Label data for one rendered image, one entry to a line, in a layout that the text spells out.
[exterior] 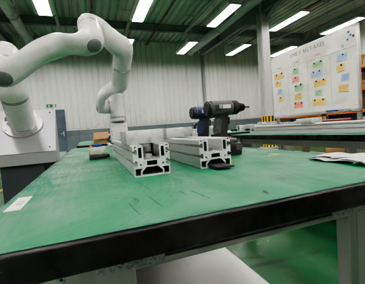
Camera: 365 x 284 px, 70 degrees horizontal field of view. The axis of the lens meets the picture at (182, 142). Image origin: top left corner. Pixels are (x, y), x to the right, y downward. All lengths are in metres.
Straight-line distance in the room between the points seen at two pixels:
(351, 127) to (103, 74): 11.51
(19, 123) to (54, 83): 11.18
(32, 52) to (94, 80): 11.40
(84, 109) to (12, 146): 11.04
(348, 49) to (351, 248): 3.23
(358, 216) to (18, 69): 1.26
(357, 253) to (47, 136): 1.37
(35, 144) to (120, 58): 0.61
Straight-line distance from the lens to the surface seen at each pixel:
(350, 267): 0.76
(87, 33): 1.20
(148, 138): 0.78
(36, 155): 1.48
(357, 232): 0.75
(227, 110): 1.03
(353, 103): 3.71
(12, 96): 1.41
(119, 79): 1.39
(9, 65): 1.28
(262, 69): 9.70
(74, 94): 12.56
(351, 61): 3.76
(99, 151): 1.33
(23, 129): 1.55
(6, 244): 0.39
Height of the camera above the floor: 0.90
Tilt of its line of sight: 3 degrees down
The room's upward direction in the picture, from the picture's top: 4 degrees counter-clockwise
